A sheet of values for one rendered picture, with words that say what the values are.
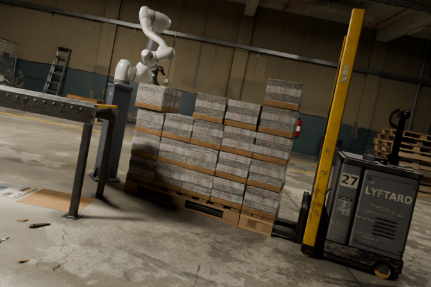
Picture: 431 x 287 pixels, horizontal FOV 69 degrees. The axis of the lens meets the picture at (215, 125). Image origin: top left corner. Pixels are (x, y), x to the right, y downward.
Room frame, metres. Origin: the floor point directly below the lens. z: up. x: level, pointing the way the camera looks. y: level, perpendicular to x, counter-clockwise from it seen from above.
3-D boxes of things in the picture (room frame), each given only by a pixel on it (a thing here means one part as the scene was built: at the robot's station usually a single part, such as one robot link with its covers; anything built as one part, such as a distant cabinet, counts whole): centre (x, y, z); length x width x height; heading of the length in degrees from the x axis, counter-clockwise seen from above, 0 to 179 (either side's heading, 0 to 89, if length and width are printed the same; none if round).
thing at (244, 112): (2.86, -0.26, 0.95); 0.38 x 0.29 x 0.23; 161
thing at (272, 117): (2.77, -0.55, 0.65); 0.39 x 0.30 x 1.29; 162
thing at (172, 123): (2.99, 0.14, 0.42); 1.17 x 0.39 x 0.83; 72
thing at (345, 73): (2.33, -0.86, 0.97); 0.09 x 0.09 x 1.75; 72
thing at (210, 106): (2.96, 0.02, 0.95); 0.38 x 0.29 x 0.23; 161
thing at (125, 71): (3.30, 1.04, 1.17); 0.18 x 0.16 x 0.22; 124
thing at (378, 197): (2.53, -1.31, 0.40); 0.69 x 0.55 x 0.80; 162
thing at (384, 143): (7.72, -4.76, 0.65); 1.33 x 0.94 x 1.30; 94
